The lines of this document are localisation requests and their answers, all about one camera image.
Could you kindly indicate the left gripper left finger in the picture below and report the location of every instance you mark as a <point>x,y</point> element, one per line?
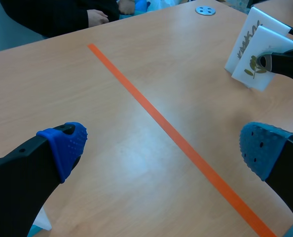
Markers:
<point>18,187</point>

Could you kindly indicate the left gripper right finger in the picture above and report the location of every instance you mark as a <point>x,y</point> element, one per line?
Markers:
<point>282,160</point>

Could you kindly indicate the olive sprig leaf card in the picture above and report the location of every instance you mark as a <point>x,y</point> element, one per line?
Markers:
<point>253,74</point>

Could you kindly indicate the feathery compound leaf card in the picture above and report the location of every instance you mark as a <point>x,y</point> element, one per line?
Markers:
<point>245,32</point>

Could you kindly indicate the person's hand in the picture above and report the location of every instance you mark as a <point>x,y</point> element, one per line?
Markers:
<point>97,17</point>
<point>126,6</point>

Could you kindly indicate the wooden desk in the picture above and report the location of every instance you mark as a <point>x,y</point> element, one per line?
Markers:
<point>277,10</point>

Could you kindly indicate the person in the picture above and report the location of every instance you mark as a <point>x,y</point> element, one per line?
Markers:
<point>50,14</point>

